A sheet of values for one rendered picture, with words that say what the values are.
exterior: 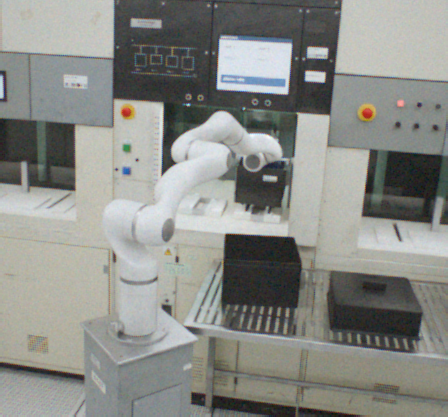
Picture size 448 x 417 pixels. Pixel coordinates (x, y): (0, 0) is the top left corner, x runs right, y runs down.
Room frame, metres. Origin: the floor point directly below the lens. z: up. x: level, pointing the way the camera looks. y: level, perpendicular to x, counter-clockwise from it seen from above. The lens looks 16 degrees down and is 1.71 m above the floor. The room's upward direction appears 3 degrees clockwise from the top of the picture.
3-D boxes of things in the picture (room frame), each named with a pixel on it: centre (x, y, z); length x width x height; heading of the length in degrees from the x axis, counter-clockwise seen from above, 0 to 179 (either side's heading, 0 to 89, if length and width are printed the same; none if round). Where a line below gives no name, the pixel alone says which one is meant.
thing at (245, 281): (2.01, -0.15, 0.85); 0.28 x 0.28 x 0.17; 0
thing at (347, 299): (1.86, -0.54, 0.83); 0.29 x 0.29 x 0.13; 84
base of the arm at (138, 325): (1.66, 0.25, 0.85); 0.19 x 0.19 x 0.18
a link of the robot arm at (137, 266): (1.68, 0.28, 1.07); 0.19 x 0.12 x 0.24; 62
